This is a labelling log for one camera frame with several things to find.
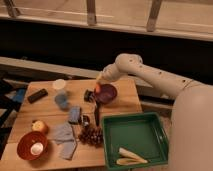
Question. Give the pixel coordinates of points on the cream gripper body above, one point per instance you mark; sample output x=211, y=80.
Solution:
x=99, y=78

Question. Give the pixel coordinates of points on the orange red pepper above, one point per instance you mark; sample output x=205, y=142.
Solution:
x=97, y=88

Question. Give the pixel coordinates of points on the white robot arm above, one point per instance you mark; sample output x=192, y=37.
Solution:
x=191, y=139

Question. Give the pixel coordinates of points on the purple bowl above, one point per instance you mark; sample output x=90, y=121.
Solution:
x=107, y=94

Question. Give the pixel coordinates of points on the red bowl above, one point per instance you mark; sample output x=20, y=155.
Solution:
x=25, y=143

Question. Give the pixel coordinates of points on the small black object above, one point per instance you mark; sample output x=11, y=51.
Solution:
x=89, y=96

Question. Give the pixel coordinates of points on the translucent plastic cup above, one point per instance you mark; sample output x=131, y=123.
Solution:
x=59, y=86

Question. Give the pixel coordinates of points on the small black clip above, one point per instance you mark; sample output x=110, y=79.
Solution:
x=84, y=120

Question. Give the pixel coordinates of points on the blue round sponge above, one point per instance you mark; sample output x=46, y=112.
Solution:
x=61, y=101

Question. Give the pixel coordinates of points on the wooden table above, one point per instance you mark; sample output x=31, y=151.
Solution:
x=45, y=109

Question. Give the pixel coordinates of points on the grey blue cloth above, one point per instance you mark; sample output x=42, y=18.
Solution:
x=64, y=134

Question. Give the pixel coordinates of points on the black rectangular block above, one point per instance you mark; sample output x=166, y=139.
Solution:
x=37, y=95

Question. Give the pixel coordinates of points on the green plastic tray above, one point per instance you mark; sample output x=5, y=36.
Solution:
x=140, y=133

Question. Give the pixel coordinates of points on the yellow red apple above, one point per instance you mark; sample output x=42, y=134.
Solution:
x=40, y=126

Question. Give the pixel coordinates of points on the blue object beside table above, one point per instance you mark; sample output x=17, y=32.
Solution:
x=19, y=96

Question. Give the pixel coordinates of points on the lower yellow corn husk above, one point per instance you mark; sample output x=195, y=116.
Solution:
x=126, y=161

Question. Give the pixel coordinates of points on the white egg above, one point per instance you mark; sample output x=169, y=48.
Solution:
x=37, y=148

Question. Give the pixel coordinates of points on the black handled utensil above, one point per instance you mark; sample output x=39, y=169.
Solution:
x=97, y=113

